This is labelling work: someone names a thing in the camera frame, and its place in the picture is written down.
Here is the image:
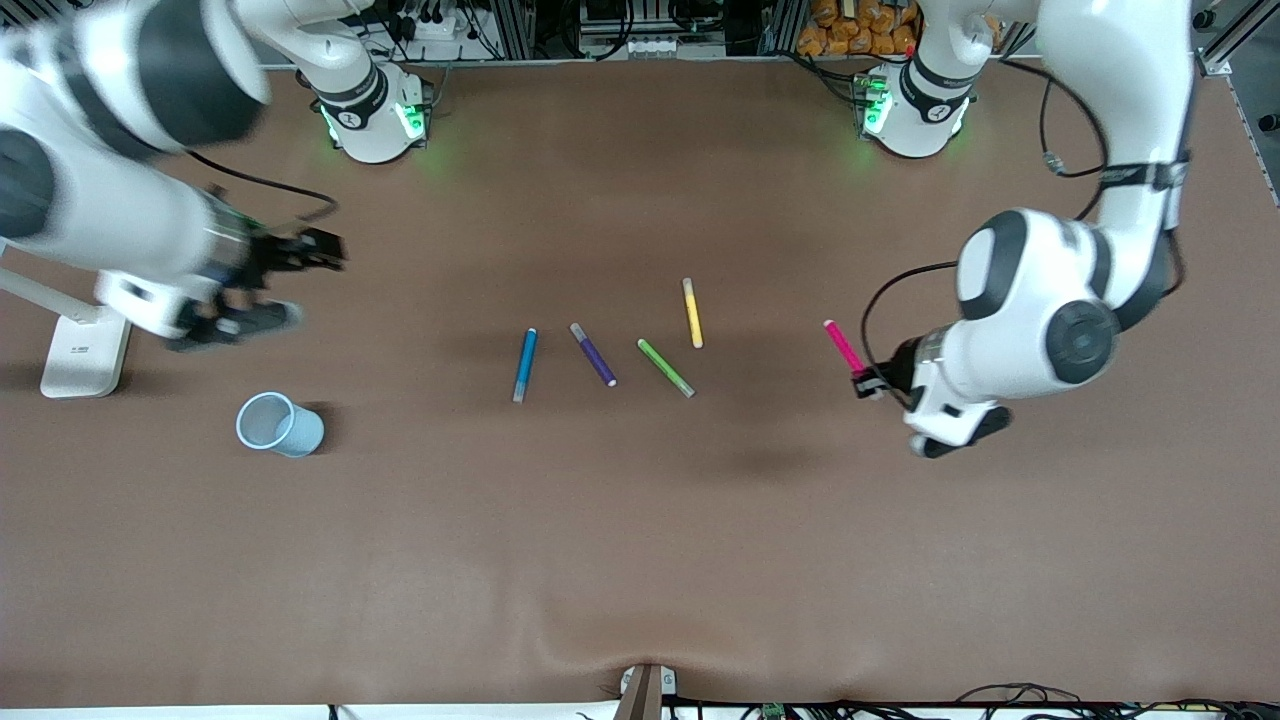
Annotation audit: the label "pink marker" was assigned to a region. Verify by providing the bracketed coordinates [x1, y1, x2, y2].
[822, 319, 869, 378]

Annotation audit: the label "blue marker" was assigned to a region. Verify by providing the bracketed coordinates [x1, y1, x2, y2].
[513, 327, 539, 404]

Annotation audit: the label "light blue mesh cup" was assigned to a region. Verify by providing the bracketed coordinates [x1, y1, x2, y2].
[236, 391, 326, 459]

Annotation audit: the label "green marker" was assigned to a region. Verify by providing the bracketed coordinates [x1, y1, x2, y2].
[637, 338, 696, 399]

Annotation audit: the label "white power strip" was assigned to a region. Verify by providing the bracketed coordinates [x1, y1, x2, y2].
[393, 8, 463, 44]

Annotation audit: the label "purple marker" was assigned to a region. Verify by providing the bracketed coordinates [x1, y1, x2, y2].
[570, 322, 618, 388]

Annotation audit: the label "orange snack bags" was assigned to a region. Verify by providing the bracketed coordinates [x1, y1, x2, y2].
[796, 0, 926, 58]

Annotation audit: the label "black cable bundle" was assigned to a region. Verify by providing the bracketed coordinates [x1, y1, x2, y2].
[840, 683, 1280, 720]

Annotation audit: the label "metal table edge bracket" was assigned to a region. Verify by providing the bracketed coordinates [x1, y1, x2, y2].
[617, 662, 679, 720]

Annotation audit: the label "aluminium frame post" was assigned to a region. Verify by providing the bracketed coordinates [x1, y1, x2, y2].
[1193, 0, 1280, 79]

